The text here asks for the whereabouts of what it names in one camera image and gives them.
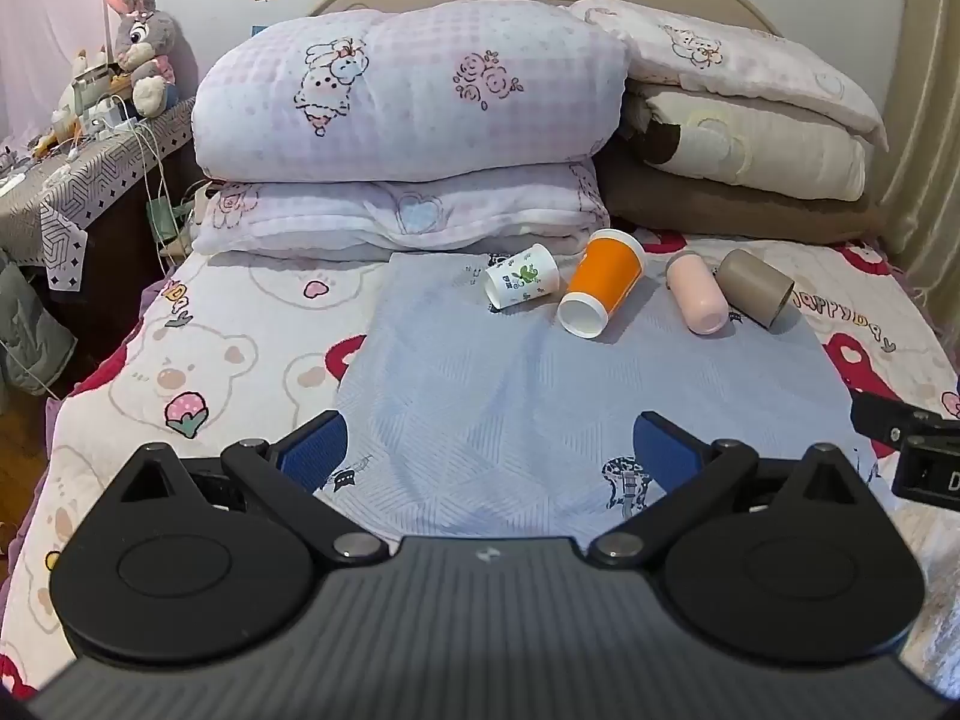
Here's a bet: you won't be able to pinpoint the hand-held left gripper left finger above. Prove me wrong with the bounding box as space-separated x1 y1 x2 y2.
112 411 391 565

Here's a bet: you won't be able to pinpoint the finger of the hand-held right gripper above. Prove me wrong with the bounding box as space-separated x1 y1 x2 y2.
850 388 960 457

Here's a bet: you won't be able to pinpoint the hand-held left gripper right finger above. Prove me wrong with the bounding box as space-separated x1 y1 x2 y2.
589 411 875 565

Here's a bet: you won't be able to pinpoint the pink cup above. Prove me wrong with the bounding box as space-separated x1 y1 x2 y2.
666 250 731 335

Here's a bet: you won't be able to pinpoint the orange cup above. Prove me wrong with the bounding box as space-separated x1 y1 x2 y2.
556 228 647 338

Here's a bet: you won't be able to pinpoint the taupe cup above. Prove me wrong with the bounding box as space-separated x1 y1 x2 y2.
714 248 796 330

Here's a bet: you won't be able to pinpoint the white paper cup green print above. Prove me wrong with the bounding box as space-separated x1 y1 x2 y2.
484 243 560 311

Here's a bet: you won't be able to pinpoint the light blue cloth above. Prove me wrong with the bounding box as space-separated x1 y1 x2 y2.
334 250 880 542

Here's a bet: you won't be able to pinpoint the pink checked pillow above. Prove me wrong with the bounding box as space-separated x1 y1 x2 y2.
190 156 611 256

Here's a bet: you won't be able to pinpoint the brown blanket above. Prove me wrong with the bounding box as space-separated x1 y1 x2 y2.
598 136 887 245

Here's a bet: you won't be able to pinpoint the dark wooden side table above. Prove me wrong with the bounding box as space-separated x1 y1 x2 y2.
43 141 205 392

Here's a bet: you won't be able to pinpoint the cream blanket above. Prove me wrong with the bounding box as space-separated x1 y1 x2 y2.
625 81 868 203

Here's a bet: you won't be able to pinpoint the grey garment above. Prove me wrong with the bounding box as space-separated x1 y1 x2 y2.
0 246 80 398

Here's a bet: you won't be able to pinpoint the nightstand with patterned cover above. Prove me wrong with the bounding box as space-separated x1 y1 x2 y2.
0 96 198 291

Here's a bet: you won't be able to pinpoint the large pink checked quilt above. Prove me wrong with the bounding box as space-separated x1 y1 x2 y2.
190 0 630 185

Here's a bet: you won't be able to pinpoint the pink bear print pillow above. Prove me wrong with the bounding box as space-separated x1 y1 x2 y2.
565 0 890 152

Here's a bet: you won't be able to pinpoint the white charger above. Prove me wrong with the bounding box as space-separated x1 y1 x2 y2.
81 96 142 137

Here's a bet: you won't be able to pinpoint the white duck toy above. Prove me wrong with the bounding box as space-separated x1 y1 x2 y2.
57 45 115 132

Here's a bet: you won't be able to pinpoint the grey bunny plush toy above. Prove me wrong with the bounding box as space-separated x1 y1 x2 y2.
104 0 182 119

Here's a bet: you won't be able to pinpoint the white cable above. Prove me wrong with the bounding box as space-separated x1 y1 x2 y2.
132 117 178 275

